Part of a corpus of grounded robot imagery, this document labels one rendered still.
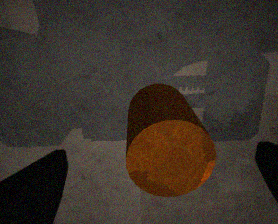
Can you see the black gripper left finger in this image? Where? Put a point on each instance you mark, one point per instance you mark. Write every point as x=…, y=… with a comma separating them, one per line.
x=32, y=195

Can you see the orange cylinder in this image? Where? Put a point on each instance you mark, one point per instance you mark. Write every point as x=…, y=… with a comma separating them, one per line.
x=168, y=152

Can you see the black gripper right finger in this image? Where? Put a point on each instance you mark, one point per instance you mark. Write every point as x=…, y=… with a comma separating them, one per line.
x=267, y=163

